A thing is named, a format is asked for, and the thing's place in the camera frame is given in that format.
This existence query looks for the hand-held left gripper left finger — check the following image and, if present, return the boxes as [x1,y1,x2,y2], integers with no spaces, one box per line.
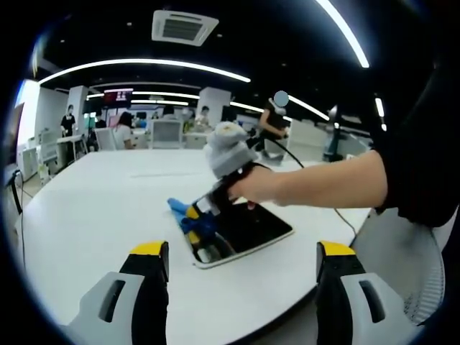
[66,241,170,345]

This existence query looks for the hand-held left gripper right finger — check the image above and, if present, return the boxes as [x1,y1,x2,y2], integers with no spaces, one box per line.
[315,241,420,345]

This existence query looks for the blue cleaning cloth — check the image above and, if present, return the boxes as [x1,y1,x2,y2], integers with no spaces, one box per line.
[166,196,219,239]

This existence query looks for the black tablet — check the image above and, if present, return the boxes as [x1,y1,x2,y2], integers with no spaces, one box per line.
[168,201,296,270]

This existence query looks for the person's right hand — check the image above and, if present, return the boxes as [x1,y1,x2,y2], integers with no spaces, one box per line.
[228,167,288,213]

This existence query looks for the white mesh office chair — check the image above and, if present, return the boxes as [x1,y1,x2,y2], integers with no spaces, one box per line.
[150,119,183,149]

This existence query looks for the white partition panel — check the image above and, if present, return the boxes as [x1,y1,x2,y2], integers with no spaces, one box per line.
[289,118,328,162]

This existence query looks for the long curved ceiling light strip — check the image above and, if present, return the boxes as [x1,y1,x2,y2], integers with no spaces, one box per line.
[38,59,252,86]

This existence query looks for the red display screen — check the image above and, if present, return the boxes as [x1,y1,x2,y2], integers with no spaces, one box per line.
[103,88,134,104]

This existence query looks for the ceiling air conditioner unit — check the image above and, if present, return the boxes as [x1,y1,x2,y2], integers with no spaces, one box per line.
[151,9,220,47]

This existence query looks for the straight ceiling light strip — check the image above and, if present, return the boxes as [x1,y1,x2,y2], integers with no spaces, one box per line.
[316,0,370,68]

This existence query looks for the black tripod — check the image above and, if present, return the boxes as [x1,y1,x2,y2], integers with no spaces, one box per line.
[3,168,24,215]

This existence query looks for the person's black sleeve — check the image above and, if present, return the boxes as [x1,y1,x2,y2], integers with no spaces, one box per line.
[369,53,460,231]

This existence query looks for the black cable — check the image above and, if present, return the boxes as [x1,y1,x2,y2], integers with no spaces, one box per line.
[247,136,360,238]

